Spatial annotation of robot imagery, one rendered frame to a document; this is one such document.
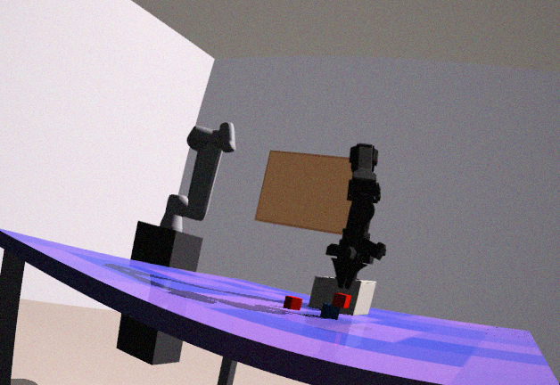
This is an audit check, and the blue cube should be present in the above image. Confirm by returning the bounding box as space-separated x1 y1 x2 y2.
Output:
320 303 340 320

